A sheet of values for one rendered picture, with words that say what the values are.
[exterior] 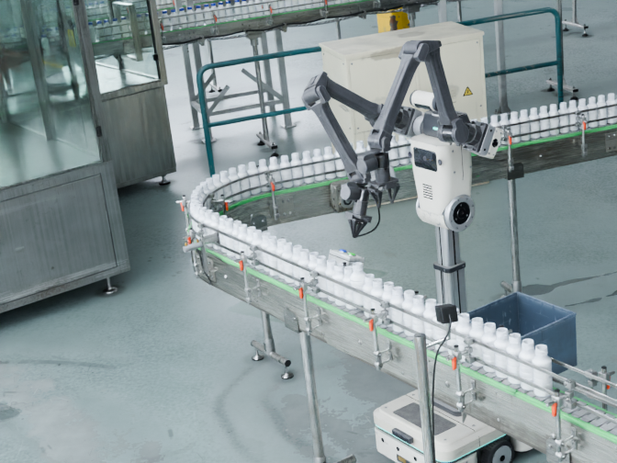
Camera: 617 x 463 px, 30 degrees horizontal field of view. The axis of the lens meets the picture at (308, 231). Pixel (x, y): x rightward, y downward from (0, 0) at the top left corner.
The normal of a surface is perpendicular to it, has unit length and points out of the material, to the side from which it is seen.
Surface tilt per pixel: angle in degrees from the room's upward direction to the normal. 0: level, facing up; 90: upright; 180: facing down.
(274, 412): 0
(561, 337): 90
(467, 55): 90
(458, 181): 101
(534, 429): 90
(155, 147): 90
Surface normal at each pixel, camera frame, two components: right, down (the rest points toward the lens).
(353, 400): -0.11, -0.94
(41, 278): 0.57, 0.22
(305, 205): 0.29, 0.29
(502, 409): -0.81, 0.28
